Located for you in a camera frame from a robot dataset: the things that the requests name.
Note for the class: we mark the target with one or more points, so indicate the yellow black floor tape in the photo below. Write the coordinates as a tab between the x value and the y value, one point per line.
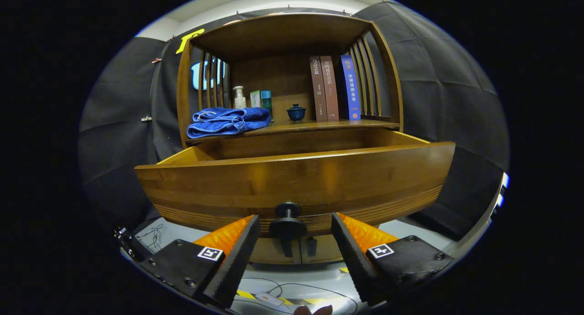
246	294

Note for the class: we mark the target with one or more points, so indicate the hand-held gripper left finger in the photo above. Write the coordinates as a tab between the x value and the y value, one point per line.
237	260

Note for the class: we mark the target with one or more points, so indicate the white green tube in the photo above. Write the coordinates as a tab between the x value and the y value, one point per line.
255	99

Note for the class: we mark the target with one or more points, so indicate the wooden countertop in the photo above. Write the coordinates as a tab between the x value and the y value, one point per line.
319	125

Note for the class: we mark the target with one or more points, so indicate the teal glass bottle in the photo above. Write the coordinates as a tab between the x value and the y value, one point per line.
266	100

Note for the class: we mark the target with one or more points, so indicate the reddish brown book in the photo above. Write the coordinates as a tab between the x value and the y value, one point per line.
330	89

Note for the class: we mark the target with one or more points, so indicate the blue book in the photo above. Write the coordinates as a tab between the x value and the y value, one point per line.
350	89

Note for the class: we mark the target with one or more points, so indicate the white adapter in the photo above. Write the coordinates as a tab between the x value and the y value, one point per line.
269	298

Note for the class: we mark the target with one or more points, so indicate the folded blue towel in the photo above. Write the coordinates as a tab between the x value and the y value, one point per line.
228	119

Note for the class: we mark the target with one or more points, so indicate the dark blue lidded cup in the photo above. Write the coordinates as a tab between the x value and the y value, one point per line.
296	113

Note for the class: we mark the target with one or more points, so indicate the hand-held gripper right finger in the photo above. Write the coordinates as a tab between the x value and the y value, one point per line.
353	260

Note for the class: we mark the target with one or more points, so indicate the wooden cabinet door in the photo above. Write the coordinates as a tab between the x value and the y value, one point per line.
269	251
326	249

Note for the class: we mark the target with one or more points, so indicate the dark brown book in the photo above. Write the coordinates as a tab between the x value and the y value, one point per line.
318	91

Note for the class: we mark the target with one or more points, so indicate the wooden drawer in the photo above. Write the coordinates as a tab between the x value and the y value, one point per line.
296	178

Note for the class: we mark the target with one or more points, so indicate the wooden cabinet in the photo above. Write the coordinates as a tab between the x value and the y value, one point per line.
273	37

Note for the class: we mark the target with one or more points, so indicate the white pump bottle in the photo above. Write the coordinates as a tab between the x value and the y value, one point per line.
239	100

